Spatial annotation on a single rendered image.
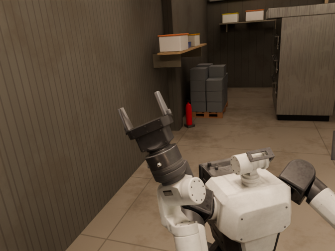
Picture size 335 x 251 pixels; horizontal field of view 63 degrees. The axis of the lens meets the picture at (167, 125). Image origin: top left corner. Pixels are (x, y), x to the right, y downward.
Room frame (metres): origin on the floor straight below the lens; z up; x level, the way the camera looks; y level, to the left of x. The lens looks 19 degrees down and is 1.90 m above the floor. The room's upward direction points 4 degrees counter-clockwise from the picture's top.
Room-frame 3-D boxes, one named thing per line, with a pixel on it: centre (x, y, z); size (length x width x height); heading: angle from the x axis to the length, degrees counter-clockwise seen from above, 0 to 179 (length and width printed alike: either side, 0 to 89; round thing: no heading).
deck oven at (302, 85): (6.07, -2.90, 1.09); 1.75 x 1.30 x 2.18; 161
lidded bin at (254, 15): (8.47, -2.73, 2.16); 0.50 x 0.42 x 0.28; 70
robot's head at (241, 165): (0.82, -0.26, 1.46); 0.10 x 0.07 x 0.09; 105
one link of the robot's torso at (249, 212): (0.88, -0.25, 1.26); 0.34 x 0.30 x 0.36; 105
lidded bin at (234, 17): (8.70, -2.10, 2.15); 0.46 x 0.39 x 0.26; 70
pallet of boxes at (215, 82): (6.45, -1.07, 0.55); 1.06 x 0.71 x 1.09; 160
